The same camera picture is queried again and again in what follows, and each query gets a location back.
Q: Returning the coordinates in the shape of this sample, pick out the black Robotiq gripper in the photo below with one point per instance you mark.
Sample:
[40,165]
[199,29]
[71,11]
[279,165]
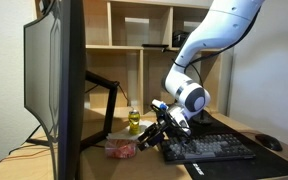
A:
[170,125]

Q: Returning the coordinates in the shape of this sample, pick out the black desk mat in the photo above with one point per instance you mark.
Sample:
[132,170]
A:
[217,128]

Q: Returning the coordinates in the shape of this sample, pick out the grey and black keyboard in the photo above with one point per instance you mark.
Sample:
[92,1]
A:
[214,150]

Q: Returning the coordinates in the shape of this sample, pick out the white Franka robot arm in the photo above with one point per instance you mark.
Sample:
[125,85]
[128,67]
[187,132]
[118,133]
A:
[214,36]

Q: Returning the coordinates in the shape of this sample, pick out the black computer mouse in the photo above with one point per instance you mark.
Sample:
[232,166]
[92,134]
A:
[268,142]

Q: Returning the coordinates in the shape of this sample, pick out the wooden shelf hutch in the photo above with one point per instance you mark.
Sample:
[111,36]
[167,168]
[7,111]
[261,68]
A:
[117,47]

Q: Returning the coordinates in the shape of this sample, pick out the black monitor stand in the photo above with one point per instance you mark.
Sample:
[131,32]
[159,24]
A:
[110,103]

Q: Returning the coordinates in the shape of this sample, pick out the black curved monitor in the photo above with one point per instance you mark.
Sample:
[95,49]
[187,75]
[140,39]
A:
[64,86]

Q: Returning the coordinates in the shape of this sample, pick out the wooden desk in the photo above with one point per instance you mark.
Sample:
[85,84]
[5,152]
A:
[140,168]

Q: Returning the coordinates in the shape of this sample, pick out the flat black tablet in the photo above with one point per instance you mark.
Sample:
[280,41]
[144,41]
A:
[155,45]

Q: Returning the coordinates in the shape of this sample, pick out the black device on shelf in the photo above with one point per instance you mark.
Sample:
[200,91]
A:
[179,39]

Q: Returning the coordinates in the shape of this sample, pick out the wrist camera with blue connector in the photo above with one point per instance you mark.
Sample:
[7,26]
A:
[159,105]

